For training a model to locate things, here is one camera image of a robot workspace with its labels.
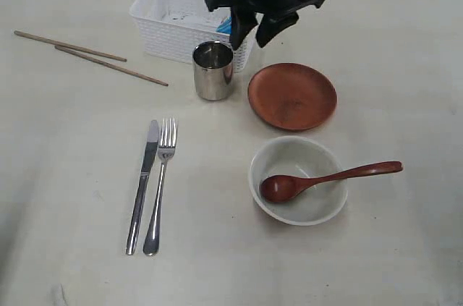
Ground blue snack packet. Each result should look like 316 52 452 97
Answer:
216 17 232 35

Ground steel cup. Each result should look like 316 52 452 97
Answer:
192 41 234 101

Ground white perforated plastic basket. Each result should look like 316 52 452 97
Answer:
128 0 258 74

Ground brown wooden plate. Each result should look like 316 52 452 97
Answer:
247 63 338 132

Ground wooden chopstick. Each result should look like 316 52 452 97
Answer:
13 30 127 62
54 46 169 87

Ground grey ceramic bowl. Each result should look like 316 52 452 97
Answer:
248 136 348 226

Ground steel fork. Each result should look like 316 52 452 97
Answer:
143 117 178 256

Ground steel table knife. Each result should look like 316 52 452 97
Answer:
125 120 159 255

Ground brown wooden spoon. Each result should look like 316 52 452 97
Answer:
260 161 403 203

